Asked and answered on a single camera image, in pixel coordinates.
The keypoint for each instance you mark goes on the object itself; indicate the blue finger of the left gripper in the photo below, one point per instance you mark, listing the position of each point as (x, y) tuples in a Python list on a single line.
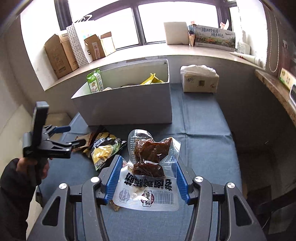
[(59, 129), (78, 143)]

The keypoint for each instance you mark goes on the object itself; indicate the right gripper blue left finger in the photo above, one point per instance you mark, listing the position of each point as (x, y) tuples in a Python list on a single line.
[(111, 178)]

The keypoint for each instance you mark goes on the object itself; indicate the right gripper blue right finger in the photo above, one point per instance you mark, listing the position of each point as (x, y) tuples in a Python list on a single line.
[(183, 182)]

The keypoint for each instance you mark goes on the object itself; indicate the black yellow chip bag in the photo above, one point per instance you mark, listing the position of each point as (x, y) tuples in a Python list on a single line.
[(103, 145)]

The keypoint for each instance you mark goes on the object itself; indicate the brown meat vacuum pouch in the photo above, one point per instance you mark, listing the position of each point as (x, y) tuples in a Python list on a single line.
[(147, 181)]

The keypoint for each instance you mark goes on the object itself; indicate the green snack packet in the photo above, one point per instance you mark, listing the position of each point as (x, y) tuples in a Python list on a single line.
[(94, 81)]

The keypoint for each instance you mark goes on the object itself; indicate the yellow blue chip bag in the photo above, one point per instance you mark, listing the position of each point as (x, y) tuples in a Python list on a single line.
[(152, 80)]

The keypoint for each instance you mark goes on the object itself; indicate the person's left forearm sleeve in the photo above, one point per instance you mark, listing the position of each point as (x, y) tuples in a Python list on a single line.
[(17, 192)]

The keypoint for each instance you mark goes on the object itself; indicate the person's left hand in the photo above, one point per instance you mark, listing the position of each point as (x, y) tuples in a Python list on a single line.
[(34, 166)]

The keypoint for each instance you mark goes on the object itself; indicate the brown paper snack bag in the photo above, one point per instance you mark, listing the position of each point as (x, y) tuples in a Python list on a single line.
[(88, 138)]

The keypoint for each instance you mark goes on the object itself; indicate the white cardboard storage box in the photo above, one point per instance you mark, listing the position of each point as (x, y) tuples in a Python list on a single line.
[(124, 101)]

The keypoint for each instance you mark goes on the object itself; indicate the tall brown cardboard box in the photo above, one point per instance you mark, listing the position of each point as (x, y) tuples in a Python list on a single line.
[(60, 54)]

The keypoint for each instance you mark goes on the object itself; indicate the small open cardboard box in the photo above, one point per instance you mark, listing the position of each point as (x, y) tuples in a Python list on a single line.
[(101, 47)]

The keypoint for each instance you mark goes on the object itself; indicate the dotted white paper bag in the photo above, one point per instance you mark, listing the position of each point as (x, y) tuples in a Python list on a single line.
[(77, 33)]

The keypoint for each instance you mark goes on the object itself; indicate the tissue box with bag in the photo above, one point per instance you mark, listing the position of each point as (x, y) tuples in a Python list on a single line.
[(199, 79)]

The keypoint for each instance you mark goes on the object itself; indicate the wooden side shelf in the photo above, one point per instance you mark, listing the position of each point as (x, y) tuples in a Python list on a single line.
[(279, 91)]

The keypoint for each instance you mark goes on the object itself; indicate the white digital clock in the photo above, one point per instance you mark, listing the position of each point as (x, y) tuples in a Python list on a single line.
[(293, 94)]

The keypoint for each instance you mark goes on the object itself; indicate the rolled white paper tube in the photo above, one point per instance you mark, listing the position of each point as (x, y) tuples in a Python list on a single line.
[(250, 58)]

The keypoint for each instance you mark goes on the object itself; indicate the white plastic bottle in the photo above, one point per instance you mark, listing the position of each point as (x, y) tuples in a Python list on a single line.
[(242, 46)]

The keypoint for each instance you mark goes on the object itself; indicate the printed landscape carton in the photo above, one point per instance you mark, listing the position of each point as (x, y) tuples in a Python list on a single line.
[(213, 37)]

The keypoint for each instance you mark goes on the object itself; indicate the beige tea box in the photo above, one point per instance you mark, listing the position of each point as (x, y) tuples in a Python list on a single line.
[(286, 78)]

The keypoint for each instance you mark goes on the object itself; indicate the white box on sill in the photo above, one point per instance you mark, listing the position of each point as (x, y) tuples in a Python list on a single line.
[(176, 33)]

